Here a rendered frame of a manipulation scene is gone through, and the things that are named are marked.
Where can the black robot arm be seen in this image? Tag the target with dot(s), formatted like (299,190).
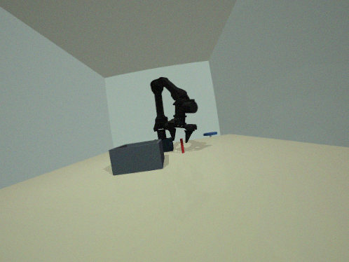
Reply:
(183,104)

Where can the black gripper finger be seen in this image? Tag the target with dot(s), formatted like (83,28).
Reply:
(172,133)
(188,134)

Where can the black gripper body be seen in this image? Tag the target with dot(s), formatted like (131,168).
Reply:
(186,126)

